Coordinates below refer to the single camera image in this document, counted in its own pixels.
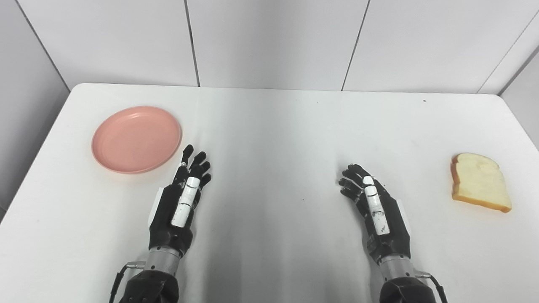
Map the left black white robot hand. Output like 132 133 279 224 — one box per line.
148 145 212 257

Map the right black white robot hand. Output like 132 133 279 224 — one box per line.
339 164 411 265

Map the pink round plate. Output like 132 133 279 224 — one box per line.
91 106 183 174

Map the slice of white bread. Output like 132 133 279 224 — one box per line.
451 153 512 213

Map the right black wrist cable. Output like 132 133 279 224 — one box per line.
415 269 448 303

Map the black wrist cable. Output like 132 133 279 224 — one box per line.
415 269 448 303
109 261 146 303

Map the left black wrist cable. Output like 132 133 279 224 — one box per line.
109 261 146 303

